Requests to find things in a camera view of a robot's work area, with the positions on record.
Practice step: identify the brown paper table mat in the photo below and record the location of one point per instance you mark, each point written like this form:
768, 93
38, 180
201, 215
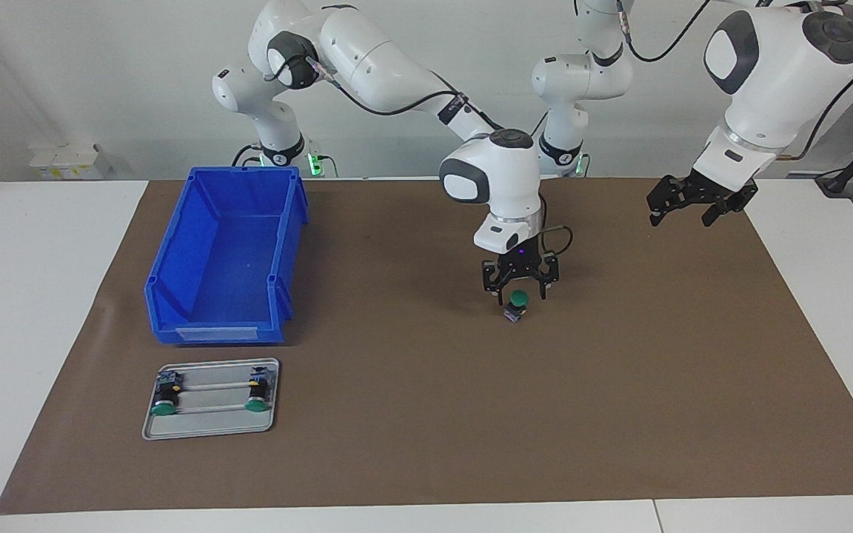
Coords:
397, 414

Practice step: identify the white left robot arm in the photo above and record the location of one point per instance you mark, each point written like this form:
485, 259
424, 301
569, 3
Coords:
782, 66

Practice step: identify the blue plastic storage bin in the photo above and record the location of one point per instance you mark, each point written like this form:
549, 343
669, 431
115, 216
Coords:
226, 252

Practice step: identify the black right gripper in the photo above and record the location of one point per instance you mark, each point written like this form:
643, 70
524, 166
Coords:
521, 263

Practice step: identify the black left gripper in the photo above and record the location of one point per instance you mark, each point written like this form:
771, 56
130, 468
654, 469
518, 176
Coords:
715, 191

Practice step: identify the thin metal tray rod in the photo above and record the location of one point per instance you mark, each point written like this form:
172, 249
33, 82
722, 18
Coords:
215, 386
212, 407

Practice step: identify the silver metal tray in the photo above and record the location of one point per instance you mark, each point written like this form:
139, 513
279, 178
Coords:
212, 428

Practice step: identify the white power strip box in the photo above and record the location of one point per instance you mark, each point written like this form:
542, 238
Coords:
64, 159

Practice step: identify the green push button switch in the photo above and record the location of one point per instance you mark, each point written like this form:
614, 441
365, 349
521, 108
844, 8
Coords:
166, 392
519, 298
258, 389

